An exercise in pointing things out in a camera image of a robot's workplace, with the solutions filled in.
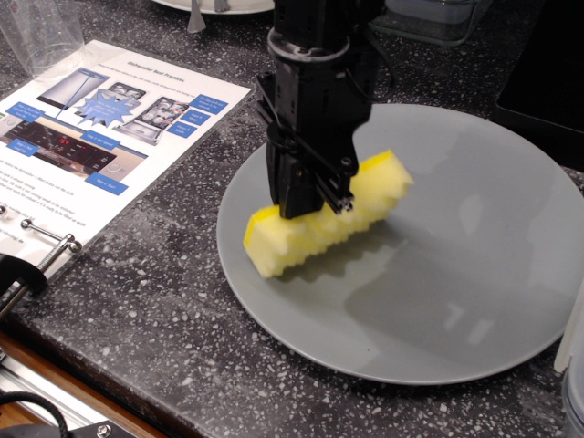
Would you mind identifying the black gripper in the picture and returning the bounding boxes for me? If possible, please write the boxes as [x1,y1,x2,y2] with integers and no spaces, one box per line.
[257,1,384,219]

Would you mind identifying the yellow wavy sponge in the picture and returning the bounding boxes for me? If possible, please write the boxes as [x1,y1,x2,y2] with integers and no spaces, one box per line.
[243,151,413,278]

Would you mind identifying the white plate at top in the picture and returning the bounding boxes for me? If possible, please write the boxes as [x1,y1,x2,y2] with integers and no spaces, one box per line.
[154,0,274,15]

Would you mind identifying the metal cutlery on white plate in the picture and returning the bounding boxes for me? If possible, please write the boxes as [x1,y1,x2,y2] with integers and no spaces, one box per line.
[187,0,231,34]

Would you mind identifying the grey round plate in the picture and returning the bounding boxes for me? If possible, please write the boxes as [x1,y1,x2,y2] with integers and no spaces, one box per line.
[217,104,583,385]

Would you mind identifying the laminated dishwasher instruction sheet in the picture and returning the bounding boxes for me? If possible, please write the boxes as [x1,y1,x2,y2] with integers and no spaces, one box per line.
[1,41,249,265]

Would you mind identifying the black tray at right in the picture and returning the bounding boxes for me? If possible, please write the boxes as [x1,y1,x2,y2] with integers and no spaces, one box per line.
[494,1,583,172]

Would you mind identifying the clear plastic cup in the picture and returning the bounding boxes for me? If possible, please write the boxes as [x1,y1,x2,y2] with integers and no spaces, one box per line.
[1,0,85,78]

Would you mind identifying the clear plastic lidded container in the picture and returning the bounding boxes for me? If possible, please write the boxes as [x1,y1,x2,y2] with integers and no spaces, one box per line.
[554,288,583,437]

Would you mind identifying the aluminium rail with bracket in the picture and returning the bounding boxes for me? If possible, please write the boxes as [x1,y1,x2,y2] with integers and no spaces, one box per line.
[1,352,132,438]

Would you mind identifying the black cable lower left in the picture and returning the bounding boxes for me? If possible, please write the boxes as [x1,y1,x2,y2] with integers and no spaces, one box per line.
[0,391,69,434]

